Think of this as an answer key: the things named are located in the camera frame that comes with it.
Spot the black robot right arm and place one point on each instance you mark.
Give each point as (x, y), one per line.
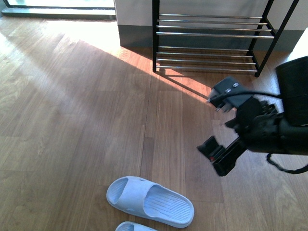
(293, 84)

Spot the light blue slipper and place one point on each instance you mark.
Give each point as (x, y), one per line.
(149, 200)
(132, 226)

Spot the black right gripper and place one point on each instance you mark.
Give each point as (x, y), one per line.
(260, 128)

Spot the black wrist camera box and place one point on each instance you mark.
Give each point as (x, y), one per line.
(223, 97)

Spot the black metal shoe rack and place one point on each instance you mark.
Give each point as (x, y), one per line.
(214, 43)

